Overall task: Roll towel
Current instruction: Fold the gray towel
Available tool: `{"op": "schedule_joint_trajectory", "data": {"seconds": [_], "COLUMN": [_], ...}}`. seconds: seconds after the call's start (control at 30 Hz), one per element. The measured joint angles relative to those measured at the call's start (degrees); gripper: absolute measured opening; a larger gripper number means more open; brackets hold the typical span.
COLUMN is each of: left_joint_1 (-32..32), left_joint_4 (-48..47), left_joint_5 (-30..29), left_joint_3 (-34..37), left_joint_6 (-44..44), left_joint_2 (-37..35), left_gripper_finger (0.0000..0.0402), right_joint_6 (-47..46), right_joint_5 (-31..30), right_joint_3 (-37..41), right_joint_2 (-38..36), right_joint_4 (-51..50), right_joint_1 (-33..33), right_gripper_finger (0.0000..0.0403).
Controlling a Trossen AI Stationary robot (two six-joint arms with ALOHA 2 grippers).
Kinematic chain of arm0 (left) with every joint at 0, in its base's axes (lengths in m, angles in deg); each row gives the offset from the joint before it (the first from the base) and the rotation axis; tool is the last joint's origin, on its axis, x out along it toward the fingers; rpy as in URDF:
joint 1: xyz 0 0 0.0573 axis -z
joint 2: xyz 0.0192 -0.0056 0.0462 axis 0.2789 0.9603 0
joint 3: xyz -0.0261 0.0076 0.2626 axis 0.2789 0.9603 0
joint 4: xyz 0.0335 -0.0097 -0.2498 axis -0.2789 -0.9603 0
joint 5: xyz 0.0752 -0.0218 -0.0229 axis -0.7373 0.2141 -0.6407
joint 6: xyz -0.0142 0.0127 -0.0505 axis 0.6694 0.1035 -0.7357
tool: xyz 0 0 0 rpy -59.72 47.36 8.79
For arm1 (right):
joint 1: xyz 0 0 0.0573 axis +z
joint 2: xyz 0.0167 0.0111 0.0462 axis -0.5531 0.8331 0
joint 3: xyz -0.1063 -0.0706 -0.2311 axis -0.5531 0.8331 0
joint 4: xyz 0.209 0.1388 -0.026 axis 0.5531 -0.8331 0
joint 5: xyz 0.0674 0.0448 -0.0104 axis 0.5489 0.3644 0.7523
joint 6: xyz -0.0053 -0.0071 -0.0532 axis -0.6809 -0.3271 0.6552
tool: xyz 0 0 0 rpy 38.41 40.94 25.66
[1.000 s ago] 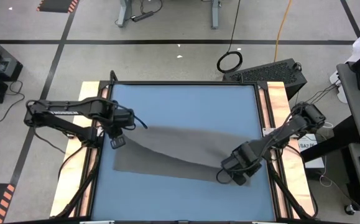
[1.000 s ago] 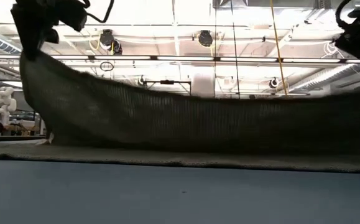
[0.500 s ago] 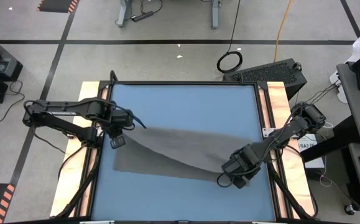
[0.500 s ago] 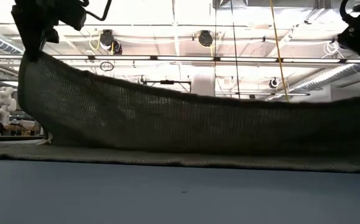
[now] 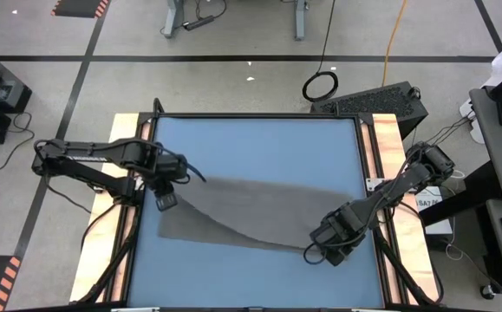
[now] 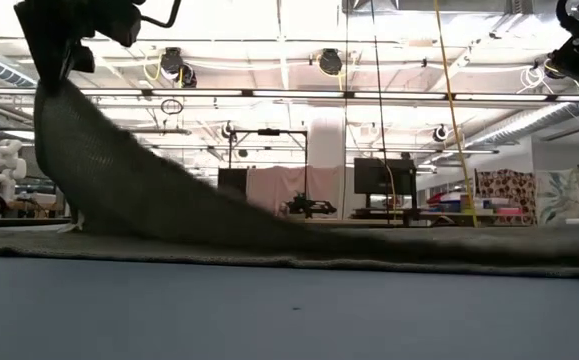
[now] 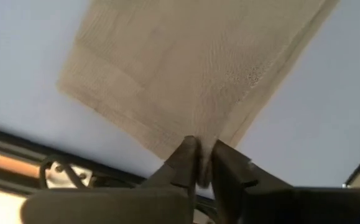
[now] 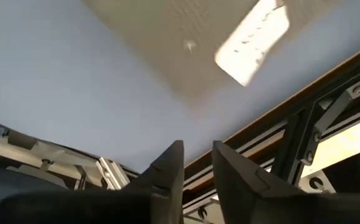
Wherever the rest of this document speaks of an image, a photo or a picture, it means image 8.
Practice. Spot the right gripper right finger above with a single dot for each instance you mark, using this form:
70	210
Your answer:
260	202

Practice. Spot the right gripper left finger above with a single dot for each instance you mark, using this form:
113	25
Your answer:
105	208

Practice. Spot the grey-brown waffle towel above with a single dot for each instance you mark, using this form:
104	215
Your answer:
167	37

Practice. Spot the silver aluminium extrusion bar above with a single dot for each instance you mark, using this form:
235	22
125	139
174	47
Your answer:
112	174

